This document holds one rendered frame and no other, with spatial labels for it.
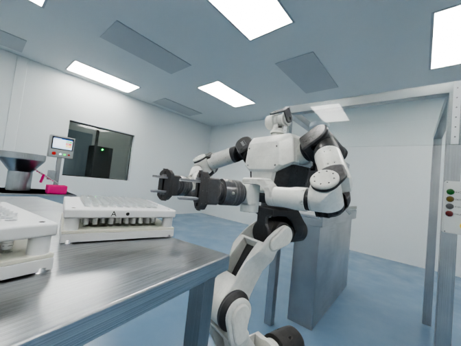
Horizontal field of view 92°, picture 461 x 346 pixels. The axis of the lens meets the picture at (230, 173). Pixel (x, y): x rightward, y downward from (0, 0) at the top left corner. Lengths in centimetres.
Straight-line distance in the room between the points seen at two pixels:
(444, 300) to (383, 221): 346
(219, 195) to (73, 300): 47
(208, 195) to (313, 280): 147
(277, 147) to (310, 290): 138
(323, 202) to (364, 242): 450
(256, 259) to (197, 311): 45
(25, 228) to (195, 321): 35
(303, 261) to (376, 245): 324
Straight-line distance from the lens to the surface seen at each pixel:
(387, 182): 506
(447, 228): 157
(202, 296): 53
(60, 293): 38
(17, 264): 44
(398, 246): 509
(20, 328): 33
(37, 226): 43
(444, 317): 172
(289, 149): 92
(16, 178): 299
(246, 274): 94
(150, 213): 60
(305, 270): 202
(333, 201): 69
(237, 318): 92
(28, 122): 554
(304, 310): 213
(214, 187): 70
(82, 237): 59
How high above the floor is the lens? 105
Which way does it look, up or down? 3 degrees up
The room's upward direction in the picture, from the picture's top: 6 degrees clockwise
